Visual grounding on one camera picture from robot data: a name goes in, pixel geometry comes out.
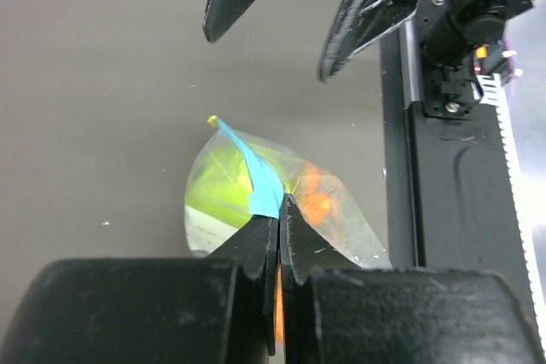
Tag green fake apple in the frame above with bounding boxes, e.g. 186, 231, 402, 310
184, 133, 299, 231

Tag grey slotted cable duct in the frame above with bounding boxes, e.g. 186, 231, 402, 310
477, 73, 545, 349

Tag blue zip clear bag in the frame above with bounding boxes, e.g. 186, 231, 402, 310
185, 116, 391, 269

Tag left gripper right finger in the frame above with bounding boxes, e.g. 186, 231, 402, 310
279, 194, 361, 360

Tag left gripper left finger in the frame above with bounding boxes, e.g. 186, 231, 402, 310
215, 216, 279, 355

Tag orange fake fruit pieces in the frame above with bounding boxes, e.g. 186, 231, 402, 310
273, 163, 334, 345

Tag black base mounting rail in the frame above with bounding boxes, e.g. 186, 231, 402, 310
380, 0, 536, 320

